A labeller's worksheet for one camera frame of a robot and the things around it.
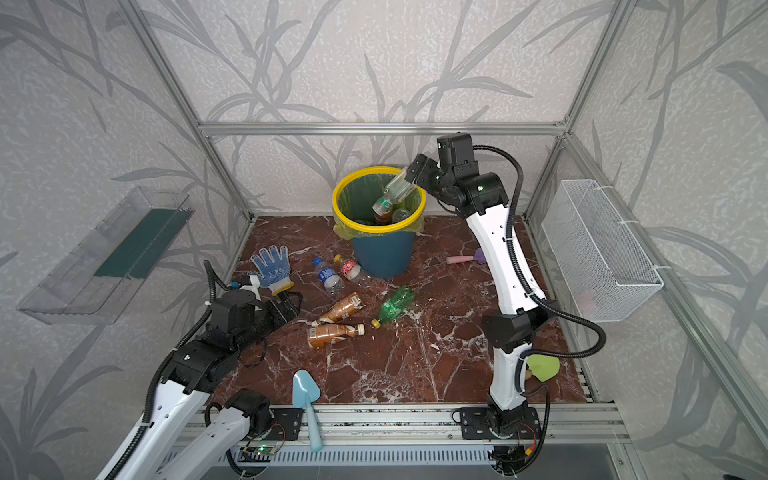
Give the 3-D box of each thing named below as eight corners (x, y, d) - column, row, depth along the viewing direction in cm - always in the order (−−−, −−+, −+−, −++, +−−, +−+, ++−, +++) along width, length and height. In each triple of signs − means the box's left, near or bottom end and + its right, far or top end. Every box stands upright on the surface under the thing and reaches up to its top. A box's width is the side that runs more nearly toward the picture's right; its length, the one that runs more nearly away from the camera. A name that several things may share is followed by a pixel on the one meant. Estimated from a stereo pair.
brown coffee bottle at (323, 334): (311, 349, 87) (307, 342, 83) (313, 332, 90) (308, 325, 86) (365, 342, 88) (363, 335, 84) (364, 326, 92) (362, 319, 88)
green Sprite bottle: (372, 325, 93) (371, 318, 89) (400, 290, 101) (400, 282, 97) (387, 336, 91) (386, 329, 87) (415, 299, 99) (415, 291, 95)
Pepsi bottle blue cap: (334, 300, 99) (331, 291, 94) (311, 272, 106) (307, 263, 101) (348, 290, 101) (345, 281, 97) (324, 263, 108) (321, 254, 104)
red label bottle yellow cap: (330, 270, 106) (327, 261, 102) (339, 261, 109) (336, 252, 105) (366, 291, 101) (364, 282, 97) (374, 280, 103) (373, 272, 99)
